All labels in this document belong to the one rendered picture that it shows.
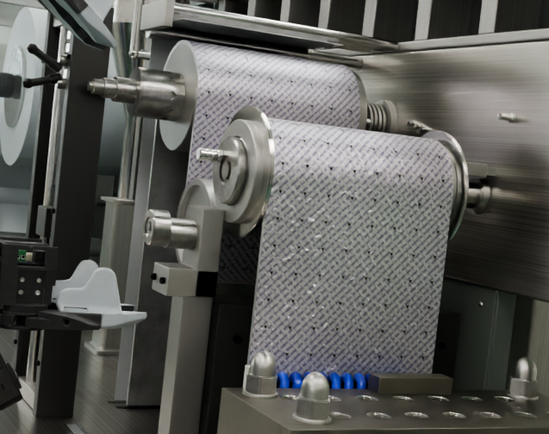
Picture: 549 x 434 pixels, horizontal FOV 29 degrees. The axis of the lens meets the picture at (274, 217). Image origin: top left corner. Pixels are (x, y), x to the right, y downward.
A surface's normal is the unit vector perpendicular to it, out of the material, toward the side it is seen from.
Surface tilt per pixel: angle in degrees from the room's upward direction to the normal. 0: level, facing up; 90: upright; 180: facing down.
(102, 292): 90
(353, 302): 90
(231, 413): 90
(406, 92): 90
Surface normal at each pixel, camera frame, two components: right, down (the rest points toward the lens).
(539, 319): 0.43, 0.10
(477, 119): -0.90, -0.07
